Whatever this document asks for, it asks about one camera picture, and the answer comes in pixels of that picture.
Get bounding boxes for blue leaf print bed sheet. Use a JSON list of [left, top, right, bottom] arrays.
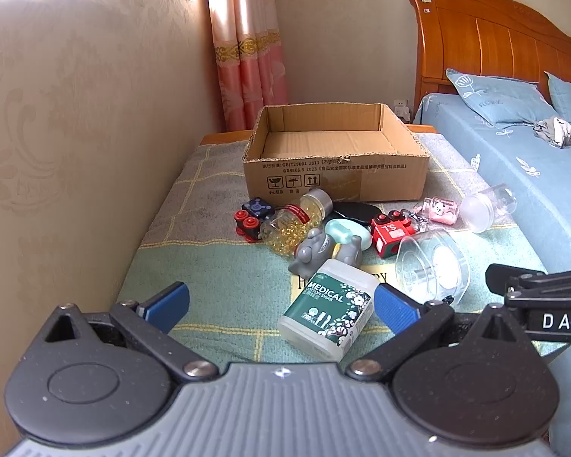
[[412, 93, 571, 457]]

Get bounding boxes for clear bottle of yellow capsules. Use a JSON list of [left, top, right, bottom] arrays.
[[261, 188, 334, 259]]

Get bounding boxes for cardboard box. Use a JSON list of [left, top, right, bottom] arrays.
[[242, 102, 430, 203]]

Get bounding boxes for teal oval soap box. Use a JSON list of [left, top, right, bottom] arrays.
[[324, 218, 373, 251]]

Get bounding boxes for pink keychain bottle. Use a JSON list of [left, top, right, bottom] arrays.
[[421, 196, 460, 224]]

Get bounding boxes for small clear bottle white cap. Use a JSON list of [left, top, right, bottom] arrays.
[[459, 183, 517, 234]]

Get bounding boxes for wooden bed headboard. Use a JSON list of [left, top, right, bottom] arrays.
[[408, 0, 571, 105]]

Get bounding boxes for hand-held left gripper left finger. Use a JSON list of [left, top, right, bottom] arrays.
[[43, 282, 220, 382]]

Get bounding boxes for red toy fire truck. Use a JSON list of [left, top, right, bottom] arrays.
[[371, 212, 417, 258]]

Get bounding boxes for grey hippo toy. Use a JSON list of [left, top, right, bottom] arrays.
[[288, 228, 363, 277]]

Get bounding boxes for grey white crumpled cloth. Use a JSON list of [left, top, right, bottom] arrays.
[[533, 117, 571, 148]]

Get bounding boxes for clear plastic round container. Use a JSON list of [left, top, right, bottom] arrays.
[[395, 228, 472, 306]]

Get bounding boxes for black toy train red wheels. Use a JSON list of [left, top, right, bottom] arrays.
[[233, 197, 279, 243]]

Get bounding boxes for green white cotton swab box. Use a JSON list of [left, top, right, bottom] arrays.
[[278, 259, 381, 363]]

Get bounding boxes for pink patterned curtain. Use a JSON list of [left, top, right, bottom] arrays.
[[204, 0, 291, 131]]

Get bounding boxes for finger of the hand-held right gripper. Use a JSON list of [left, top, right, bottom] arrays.
[[485, 263, 571, 308]]

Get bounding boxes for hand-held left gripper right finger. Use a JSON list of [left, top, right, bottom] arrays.
[[346, 283, 529, 384]]

